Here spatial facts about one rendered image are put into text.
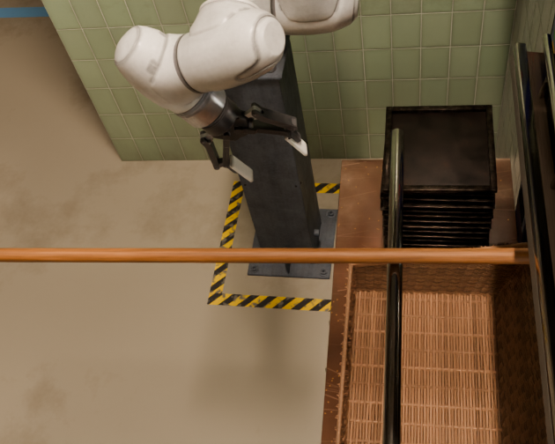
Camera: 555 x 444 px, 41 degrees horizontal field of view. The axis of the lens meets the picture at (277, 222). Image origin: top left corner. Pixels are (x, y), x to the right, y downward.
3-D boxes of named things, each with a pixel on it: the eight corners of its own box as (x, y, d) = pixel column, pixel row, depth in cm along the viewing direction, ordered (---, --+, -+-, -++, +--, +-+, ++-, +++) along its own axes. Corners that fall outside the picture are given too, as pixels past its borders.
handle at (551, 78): (533, 56, 136) (542, 57, 136) (551, 201, 117) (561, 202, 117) (543, 32, 131) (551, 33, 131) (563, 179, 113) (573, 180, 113)
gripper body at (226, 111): (226, 83, 135) (257, 109, 142) (192, 103, 139) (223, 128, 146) (227, 114, 131) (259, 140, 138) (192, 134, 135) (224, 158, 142)
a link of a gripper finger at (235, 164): (232, 166, 147) (229, 166, 148) (253, 181, 152) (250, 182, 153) (232, 153, 149) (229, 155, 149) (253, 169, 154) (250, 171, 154)
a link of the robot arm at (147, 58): (160, 123, 132) (215, 108, 124) (94, 76, 121) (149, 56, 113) (174, 73, 136) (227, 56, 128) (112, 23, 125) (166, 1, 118)
